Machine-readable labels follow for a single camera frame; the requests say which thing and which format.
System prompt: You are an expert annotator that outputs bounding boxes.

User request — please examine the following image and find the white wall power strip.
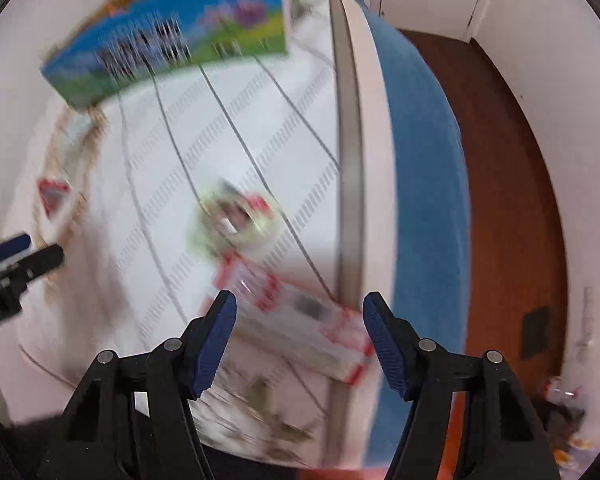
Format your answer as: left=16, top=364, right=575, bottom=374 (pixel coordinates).
left=581, top=286, right=595, bottom=347

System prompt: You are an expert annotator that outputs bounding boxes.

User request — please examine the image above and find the small round green-white packet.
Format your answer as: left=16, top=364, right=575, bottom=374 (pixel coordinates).
left=192, top=179, right=282, bottom=262

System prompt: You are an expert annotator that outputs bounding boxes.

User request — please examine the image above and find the long pink white packet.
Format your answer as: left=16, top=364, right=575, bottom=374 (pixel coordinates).
left=211, top=254, right=377, bottom=387

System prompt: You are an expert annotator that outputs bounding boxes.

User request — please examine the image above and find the black floor object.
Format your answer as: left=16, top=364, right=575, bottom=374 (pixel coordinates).
left=521, top=306, right=554, bottom=361

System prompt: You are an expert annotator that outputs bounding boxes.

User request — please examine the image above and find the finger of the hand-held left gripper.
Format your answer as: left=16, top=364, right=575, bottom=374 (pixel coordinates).
left=0, top=233, right=32, bottom=267
left=0, top=245, right=66, bottom=288

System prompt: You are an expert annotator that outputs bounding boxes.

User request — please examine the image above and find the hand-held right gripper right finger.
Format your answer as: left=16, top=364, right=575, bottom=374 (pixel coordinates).
left=362, top=291, right=562, bottom=480

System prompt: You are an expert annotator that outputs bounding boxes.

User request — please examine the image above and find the diamond pattern floral blanket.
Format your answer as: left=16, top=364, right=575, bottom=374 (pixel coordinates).
left=7, top=0, right=398, bottom=468

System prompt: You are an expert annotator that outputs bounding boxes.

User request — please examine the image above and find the blue bed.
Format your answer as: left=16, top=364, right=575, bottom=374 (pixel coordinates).
left=307, top=0, right=472, bottom=467

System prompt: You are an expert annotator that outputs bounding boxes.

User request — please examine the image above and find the floor clutter pile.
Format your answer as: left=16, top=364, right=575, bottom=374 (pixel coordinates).
left=535, top=375, right=600, bottom=471

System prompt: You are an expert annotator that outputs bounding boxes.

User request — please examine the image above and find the printed cardboard box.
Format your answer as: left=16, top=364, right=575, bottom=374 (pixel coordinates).
left=40, top=0, right=292, bottom=111

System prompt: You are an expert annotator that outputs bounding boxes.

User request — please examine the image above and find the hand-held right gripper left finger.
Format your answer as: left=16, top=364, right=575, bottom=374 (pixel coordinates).
left=37, top=290, right=239, bottom=480

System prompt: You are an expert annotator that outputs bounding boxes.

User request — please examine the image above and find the small red snack packet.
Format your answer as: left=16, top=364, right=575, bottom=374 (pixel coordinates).
left=36, top=177, right=74, bottom=219

